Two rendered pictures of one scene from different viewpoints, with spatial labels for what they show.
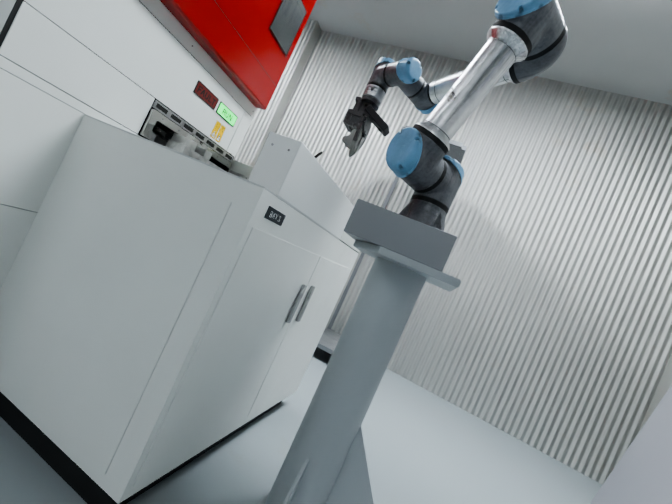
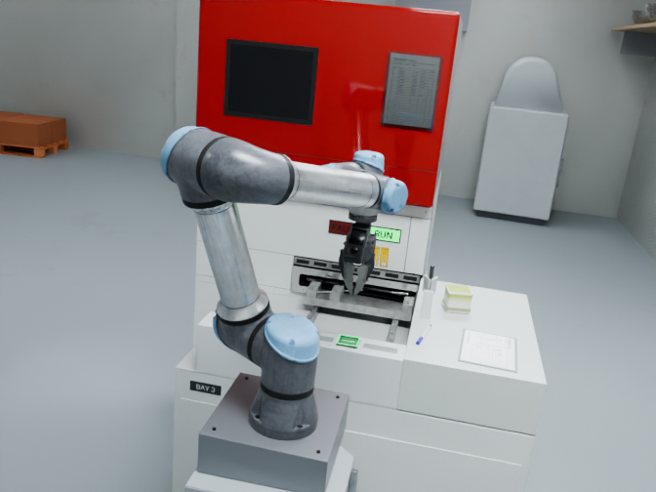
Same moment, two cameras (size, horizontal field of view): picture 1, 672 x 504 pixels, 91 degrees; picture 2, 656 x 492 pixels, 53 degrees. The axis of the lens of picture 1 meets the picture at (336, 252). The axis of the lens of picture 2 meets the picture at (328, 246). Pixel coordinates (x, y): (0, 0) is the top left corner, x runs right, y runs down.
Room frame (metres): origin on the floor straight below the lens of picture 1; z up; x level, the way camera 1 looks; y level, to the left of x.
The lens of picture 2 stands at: (0.85, -1.46, 1.72)
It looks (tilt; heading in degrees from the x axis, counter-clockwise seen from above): 18 degrees down; 82
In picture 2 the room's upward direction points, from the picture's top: 6 degrees clockwise
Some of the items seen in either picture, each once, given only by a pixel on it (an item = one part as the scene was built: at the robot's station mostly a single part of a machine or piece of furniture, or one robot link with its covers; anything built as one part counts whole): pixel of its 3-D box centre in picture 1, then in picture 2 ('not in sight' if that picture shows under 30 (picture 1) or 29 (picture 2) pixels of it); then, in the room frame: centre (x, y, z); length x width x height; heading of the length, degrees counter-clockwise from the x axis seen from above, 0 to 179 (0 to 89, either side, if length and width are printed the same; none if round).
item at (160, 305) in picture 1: (216, 302); (349, 465); (1.26, 0.33, 0.41); 0.96 x 0.64 x 0.82; 162
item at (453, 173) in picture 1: (437, 182); (288, 350); (0.98, -0.19, 1.08); 0.13 x 0.12 x 0.14; 129
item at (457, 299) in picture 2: not in sight; (457, 299); (1.53, 0.34, 1.00); 0.07 x 0.07 x 0.07; 83
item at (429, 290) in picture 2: not in sight; (428, 295); (1.42, 0.28, 1.03); 0.06 x 0.04 x 0.13; 72
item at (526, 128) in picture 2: not in sight; (522, 138); (3.87, 5.40, 0.85); 0.83 x 0.74 x 1.70; 162
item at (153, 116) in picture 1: (193, 151); (353, 287); (1.27, 0.66, 0.89); 0.44 x 0.02 x 0.10; 162
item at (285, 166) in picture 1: (313, 197); (299, 358); (1.04, 0.14, 0.89); 0.55 x 0.09 x 0.14; 162
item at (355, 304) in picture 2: (210, 167); (358, 305); (1.28, 0.58, 0.87); 0.36 x 0.08 x 0.03; 162
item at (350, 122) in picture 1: (361, 116); (360, 236); (1.17, 0.12, 1.25); 0.09 x 0.08 x 0.12; 72
